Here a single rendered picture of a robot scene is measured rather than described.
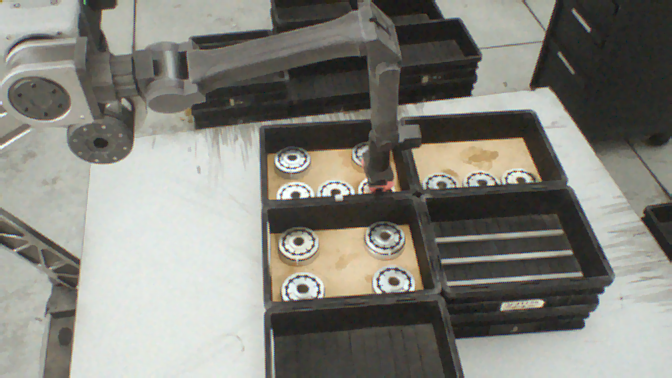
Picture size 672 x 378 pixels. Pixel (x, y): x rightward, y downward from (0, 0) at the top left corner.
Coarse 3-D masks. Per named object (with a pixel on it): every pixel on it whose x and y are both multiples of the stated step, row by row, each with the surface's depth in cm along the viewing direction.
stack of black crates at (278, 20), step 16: (272, 0) 283; (288, 0) 296; (304, 0) 297; (320, 0) 299; (336, 0) 301; (352, 0) 293; (272, 16) 293; (288, 16) 293; (304, 16) 293; (320, 16) 293; (336, 16) 275; (272, 32) 303
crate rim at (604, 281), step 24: (456, 192) 159; (480, 192) 159; (504, 192) 159; (432, 240) 149; (456, 288) 140; (480, 288) 140; (504, 288) 140; (528, 288) 140; (552, 288) 141; (576, 288) 142
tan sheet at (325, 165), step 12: (312, 156) 182; (324, 156) 182; (336, 156) 182; (348, 156) 182; (312, 168) 178; (324, 168) 178; (336, 168) 179; (348, 168) 179; (276, 180) 175; (288, 180) 175; (300, 180) 175; (312, 180) 175; (324, 180) 175; (348, 180) 175; (360, 180) 175; (396, 180) 176; (276, 192) 172
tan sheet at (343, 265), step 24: (336, 240) 161; (360, 240) 161; (408, 240) 161; (288, 264) 156; (312, 264) 156; (336, 264) 156; (360, 264) 156; (384, 264) 156; (408, 264) 156; (336, 288) 151; (360, 288) 151
